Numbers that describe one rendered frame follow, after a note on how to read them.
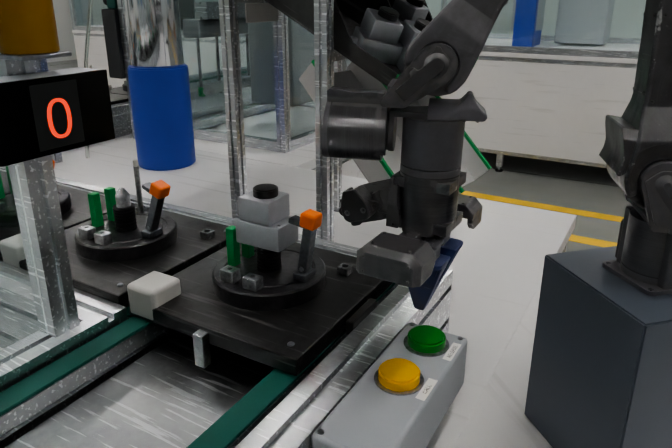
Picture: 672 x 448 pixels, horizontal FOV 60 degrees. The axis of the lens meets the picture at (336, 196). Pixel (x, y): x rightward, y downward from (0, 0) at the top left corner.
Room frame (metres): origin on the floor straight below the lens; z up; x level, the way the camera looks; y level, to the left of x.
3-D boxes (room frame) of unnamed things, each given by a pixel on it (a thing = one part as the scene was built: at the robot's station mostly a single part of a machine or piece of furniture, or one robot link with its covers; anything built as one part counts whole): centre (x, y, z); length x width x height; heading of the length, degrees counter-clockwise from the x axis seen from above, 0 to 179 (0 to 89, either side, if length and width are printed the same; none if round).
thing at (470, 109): (0.53, -0.09, 1.19); 0.09 x 0.06 x 0.07; 79
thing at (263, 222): (0.66, 0.09, 1.06); 0.08 x 0.04 x 0.07; 60
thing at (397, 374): (0.47, -0.06, 0.96); 0.04 x 0.04 x 0.02
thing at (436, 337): (0.53, -0.10, 0.96); 0.04 x 0.04 x 0.02
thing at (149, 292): (0.62, 0.22, 0.97); 0.05 x 0.05 x 0.04; 60
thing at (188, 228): (0.78, 0.30, 1.01); 0.24 x 0.24 x 0.13; 60
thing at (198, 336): (0.54, 0.15, 0.95); 0.01 x 0.01 x 0.04; 60
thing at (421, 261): (0.53, -0.09, 1.12); 0.19 x 0.06 x 0.08; 150
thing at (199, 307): (0.65, 0.08, 0.96); 0.24 x 0.24 x 0.02; 60
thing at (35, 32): (0.55, 0.28, 1.28); 0.05 x 0.05 x 0.05
